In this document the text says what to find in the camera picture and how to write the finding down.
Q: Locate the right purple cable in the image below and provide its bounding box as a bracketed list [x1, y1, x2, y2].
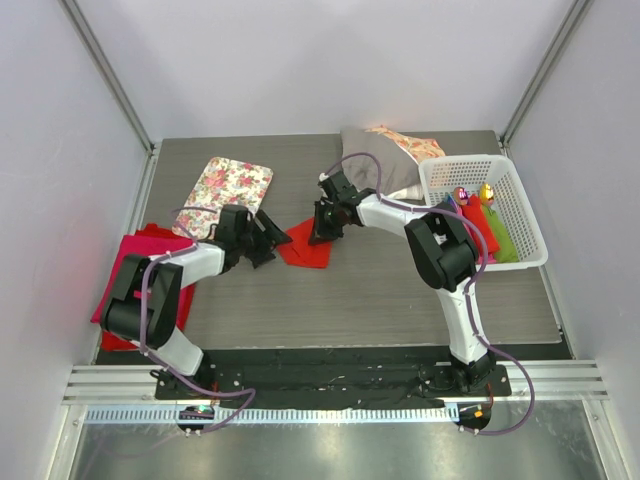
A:
[319, 152, 537, 437]

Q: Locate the red folded cloth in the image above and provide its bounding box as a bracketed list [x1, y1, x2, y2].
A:
[99, 222, 196, 352]

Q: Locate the purple cable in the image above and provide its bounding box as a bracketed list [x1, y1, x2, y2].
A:
[139, 205, 259, 434]
[319, 152, 537, 437]

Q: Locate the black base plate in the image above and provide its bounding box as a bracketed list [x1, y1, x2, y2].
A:
[154, 348, 512, 411]

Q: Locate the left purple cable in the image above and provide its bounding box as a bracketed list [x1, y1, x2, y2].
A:
[139, 205, 259, 434]

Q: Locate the red paper napkin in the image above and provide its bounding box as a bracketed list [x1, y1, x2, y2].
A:
[277, 218, 332, 269]

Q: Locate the magenta folded cloth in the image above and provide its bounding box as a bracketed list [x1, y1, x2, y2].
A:
[91, 224, 195, 330]

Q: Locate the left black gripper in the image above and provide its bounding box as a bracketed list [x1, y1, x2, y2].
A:
[236, 211, 290, 268]

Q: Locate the gold iridescent spoon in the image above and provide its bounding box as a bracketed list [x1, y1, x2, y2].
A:
[478, 183, 495, 207]

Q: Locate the purple iridescent spoon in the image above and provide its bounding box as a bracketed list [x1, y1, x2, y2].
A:
[453, 187, 469, 206]

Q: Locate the white perforated plastic basket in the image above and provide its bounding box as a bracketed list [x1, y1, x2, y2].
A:
[418, 154, 548, 272]

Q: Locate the grey cloth bag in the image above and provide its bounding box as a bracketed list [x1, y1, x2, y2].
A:
[341, 128, 424, 202]

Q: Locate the pink napkin roll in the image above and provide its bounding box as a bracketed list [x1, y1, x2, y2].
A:
[445, 194, 483, 264]

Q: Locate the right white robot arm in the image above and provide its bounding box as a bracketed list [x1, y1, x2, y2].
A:
[309, 172, 496, 395]

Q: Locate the white slotted cable duct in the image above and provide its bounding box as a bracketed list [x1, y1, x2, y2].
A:
[84, 403, 459, 426]

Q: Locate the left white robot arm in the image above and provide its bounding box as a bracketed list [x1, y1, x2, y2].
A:
[100, 204, 292, 399]

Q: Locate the orange floral cloth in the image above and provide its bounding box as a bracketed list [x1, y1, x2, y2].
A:
[366, 126, 446, 164]

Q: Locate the floral rectangular tray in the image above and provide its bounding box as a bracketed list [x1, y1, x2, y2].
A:
[172, 157, 274, 241]

